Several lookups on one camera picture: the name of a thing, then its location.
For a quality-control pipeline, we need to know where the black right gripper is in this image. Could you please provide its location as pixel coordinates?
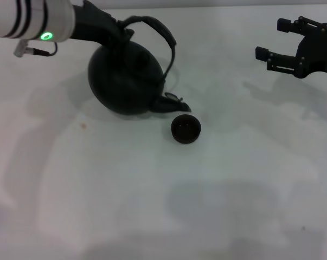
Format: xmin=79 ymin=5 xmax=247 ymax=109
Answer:
xmin=255 ymin=16 xmax=327 ymax=80

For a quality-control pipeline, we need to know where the left arm cable with plug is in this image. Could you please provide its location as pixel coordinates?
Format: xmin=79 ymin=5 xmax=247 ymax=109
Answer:
xmin=14 ymin=40 xmax=58 ymax=58

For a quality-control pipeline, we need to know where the black round teapot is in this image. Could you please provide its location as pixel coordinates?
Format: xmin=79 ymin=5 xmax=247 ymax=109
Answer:
xmin=87 ymin=16 xmax=193 ymax=118

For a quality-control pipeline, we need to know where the small dark teacup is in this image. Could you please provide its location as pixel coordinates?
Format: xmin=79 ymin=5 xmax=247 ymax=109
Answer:
xmin=170 ymin=114 xmax=202 ymax=145

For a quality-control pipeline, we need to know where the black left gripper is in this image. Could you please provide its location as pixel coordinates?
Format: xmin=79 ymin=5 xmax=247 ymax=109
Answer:
xmin=70 ymin=0 xmax=134 ymax=51

